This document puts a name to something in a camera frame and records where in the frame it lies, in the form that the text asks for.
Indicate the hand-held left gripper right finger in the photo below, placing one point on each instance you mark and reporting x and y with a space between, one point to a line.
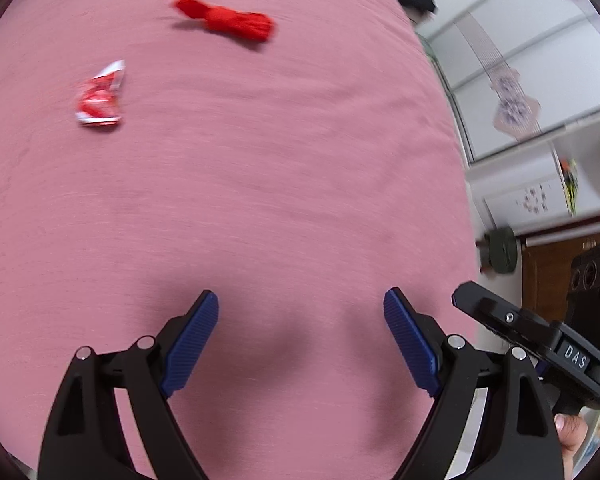
410 345

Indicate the dark green round weight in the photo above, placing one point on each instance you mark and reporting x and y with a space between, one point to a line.
500 251

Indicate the red and white crumpled wrapper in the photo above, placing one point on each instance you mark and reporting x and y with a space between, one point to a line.
97 102

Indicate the white wardrobe with floral panels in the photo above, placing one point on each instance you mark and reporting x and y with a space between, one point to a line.
510 60

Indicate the colourful hanging card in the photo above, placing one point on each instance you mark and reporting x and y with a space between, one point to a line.
569 185

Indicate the red tassel ornament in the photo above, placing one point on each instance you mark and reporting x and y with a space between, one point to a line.
225 20

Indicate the person's right hand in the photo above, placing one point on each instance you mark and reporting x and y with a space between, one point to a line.
570 440

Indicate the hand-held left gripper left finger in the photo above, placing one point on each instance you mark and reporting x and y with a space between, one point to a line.
192 345

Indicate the pink bed sheet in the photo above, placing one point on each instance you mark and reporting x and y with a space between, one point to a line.
255 160

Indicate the brown wooden cabinet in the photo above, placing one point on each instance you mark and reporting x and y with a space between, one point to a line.
545 270

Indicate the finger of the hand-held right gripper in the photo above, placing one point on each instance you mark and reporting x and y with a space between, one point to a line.
500 315

